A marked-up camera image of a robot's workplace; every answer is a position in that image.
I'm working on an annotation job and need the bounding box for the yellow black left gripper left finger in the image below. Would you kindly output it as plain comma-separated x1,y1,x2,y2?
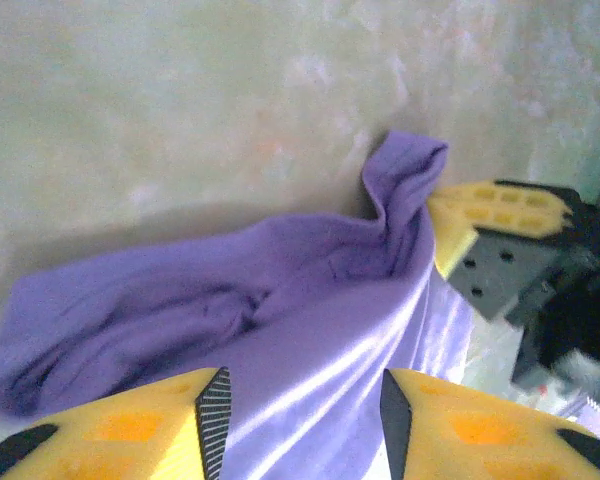
0,366,232,480

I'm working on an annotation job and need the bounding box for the purple t-shirt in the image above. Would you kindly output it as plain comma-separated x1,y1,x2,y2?
0,130,476,480

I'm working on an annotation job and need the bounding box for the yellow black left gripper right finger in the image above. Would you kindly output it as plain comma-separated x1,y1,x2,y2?
379,368,600,480

